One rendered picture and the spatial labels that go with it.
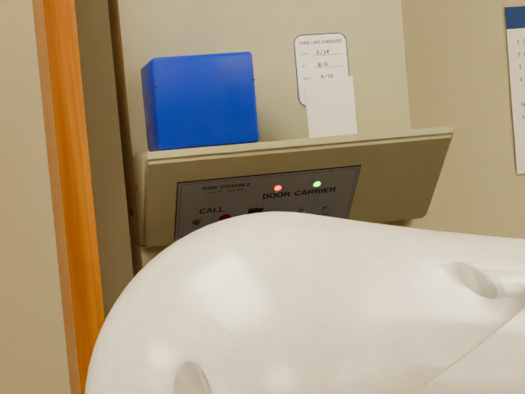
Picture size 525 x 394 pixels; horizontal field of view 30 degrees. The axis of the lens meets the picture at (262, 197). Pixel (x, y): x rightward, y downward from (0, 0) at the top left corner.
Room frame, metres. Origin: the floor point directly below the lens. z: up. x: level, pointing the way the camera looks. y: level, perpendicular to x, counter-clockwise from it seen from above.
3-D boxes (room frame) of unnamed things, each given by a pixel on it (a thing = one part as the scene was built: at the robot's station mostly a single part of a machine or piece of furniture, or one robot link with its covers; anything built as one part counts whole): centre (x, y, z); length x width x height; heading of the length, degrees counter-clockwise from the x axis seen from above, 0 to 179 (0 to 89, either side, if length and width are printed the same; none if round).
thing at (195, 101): (1.01, 0.06, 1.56); 0.10 x 0.10 x 0.09; 13
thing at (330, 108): (1.04, -0.08, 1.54); 0.05 x 0.05 x 0.06; 87
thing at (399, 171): (1.03, -0.03, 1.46); 0.32 x 0.12 x 0.10; 103
